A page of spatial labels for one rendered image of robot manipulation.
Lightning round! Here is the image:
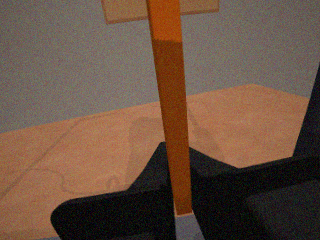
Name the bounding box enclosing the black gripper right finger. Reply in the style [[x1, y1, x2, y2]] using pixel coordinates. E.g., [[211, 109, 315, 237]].
[[189, 147, 320, 240]]

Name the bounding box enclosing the orange bar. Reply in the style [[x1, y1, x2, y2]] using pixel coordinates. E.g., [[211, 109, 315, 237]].
[[146, 0, 192, 215]]

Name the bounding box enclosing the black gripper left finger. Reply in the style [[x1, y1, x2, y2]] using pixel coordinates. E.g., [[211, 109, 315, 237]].
[[50, 142, 176, 240]]

